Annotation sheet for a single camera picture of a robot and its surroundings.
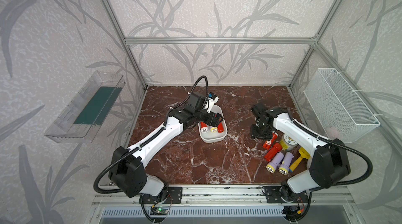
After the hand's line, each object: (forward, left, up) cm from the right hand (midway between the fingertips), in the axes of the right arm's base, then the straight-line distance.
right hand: (254, 136), depth 85 cm
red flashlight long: (+9, +18, -5) cm, 21 cm away
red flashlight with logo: (-2, -9, -7) cm, 11 cm away
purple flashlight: (+8, +22, -6) cm, 24 cm away
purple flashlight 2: (-14, -7, -6) cm, 17 cm away
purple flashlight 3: (-16, -13, -6) cm, 21 cm away
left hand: (+5, +20, +13) cm, 24 cm away
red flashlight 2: (-6, -10, -7) cm, 14 cm away
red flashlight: (+8, +28, -5) cm, 30 cm away
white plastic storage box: (+6, +25, -7) cm, 26 cm away
